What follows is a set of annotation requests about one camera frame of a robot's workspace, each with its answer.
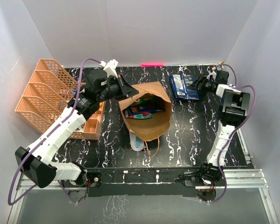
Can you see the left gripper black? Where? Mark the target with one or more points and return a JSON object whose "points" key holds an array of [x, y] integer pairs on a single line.
{"points": [[130, 90]]}

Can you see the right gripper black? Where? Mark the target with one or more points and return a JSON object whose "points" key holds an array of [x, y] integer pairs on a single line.
{"points": [[195, 85]]}

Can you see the blue snack packet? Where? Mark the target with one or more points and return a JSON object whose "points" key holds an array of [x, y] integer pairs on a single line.
{"points": [[178, 87], [189, 79]]}

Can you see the blue burts chips packet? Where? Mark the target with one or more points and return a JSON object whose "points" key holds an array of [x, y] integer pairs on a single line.
{"points": [[144, 108]]}

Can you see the brown paper bag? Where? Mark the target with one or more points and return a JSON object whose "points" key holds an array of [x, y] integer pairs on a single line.
{"points": [[153, 128]]}

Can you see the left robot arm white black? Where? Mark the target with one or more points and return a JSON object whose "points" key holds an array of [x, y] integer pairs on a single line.
{"points": [[35, 161]]}

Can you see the green snack packet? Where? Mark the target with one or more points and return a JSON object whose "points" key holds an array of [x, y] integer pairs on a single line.
{"points": [[144, 99]]}

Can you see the red snack packet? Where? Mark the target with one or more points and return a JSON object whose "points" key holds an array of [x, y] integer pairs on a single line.
{"points": [[142, 115]]}

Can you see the pink tape strip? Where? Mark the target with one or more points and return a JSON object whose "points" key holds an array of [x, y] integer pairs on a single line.
{"points": [[153, 64]]}

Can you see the teal pen blister pack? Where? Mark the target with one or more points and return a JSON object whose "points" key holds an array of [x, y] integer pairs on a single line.
{"points": [[137, 144]]}

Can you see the orange plastic file organizer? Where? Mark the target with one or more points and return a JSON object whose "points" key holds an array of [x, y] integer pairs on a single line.
{"points": [[46, 95]]}

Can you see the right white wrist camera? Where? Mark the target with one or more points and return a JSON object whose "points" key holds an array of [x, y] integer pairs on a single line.
{"points": [[215, 74]]}

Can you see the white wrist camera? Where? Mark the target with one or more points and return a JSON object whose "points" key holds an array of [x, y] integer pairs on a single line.
{"points": [[110, 67], [215, 74]]}

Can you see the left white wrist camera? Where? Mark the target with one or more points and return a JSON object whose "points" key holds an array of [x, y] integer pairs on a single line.
{"points": [[110, 67]]}

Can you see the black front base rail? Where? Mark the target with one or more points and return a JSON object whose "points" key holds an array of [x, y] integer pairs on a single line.
{"points": [[141, 182]]}

